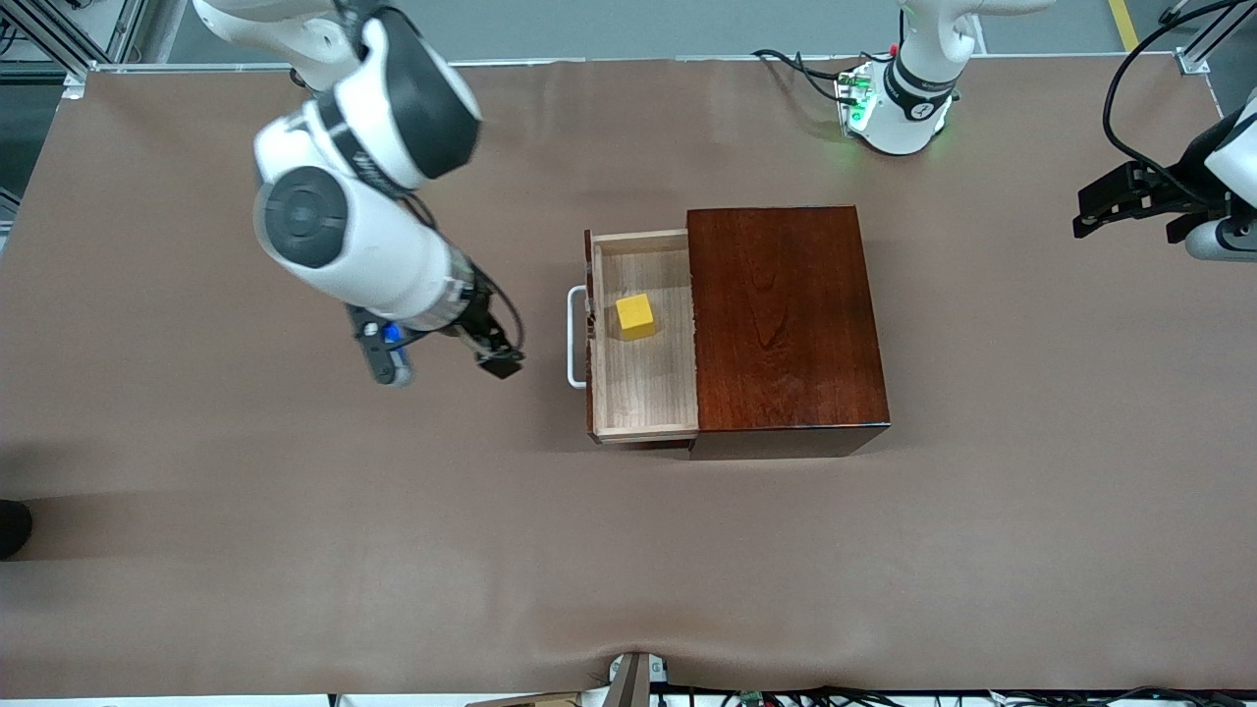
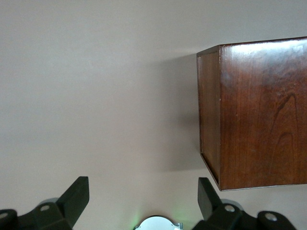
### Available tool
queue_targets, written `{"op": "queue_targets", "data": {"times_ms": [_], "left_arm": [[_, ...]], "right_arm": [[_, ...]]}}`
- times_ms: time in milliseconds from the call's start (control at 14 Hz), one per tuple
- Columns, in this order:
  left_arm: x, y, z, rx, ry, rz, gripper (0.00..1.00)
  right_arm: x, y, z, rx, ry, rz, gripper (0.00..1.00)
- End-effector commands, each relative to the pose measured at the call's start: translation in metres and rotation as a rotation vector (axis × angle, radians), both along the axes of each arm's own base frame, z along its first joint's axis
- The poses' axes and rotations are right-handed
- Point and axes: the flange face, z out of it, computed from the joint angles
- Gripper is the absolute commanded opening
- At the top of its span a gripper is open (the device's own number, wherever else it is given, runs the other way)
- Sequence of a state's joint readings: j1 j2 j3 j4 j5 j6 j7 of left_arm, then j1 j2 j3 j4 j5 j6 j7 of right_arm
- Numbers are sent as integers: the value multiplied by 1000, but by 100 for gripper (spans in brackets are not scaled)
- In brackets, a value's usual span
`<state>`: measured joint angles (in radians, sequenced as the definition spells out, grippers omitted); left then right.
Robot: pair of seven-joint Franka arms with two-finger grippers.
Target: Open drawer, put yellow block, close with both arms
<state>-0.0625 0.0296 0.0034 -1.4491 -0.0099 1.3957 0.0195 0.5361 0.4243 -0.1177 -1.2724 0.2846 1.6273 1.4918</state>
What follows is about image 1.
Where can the light wood drawer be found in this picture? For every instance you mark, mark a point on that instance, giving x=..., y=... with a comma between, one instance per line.
x=643, y=383

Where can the black shoe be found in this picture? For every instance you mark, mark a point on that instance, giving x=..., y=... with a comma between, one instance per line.
x=14, y=528

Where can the dark brown wooden cabinet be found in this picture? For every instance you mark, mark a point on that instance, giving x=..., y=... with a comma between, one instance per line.
x=795, y=324

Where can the yellow block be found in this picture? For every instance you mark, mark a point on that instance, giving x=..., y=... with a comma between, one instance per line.
x=635, y=316

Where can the grey metal bracket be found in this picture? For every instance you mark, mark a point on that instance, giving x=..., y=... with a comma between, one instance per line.
x=628, y=682

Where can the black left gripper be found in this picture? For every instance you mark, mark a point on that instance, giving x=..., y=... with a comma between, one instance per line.
x=1194, y=168

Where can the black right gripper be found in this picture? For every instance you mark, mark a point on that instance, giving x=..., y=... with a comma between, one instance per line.
x=478, y=319

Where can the aluminium frame profile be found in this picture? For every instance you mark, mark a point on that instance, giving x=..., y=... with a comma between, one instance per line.
x=1193, y=62
x=77, y=83

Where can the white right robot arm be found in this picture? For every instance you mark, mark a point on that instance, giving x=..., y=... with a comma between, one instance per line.
x=373, y=255

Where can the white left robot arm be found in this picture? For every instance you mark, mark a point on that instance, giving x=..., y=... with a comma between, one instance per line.
x=903, y=118

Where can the brown table cover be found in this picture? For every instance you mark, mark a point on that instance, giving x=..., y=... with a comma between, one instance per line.
x=491, y=540

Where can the cardboard piece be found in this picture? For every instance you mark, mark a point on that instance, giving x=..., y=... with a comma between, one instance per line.
x=530, y=701

